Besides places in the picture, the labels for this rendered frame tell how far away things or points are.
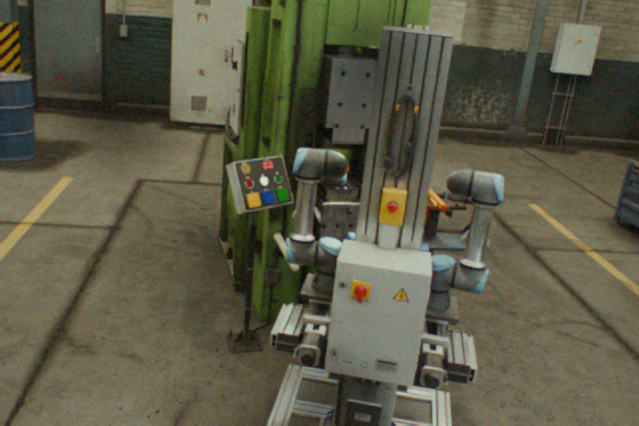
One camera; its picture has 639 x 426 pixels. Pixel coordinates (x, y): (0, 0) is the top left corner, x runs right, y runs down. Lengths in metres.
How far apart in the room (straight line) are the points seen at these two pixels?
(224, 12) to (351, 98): 5.35
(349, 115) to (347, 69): 0.27
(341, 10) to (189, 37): 5.36
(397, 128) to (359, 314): 0.69
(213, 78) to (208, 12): 0.89
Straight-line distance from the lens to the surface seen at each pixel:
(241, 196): 3.33
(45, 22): 9.92
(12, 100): 7.37
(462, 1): 9.94
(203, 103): 8.96
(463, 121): 10.22
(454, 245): 3.86
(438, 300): 2.84
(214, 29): 8.81
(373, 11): 3.75
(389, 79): 2.22
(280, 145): 3.71
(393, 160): 2.25
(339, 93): 3.58
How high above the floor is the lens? 2.16
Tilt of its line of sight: 18 degrees down
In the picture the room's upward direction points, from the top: 6 degrees clockwise
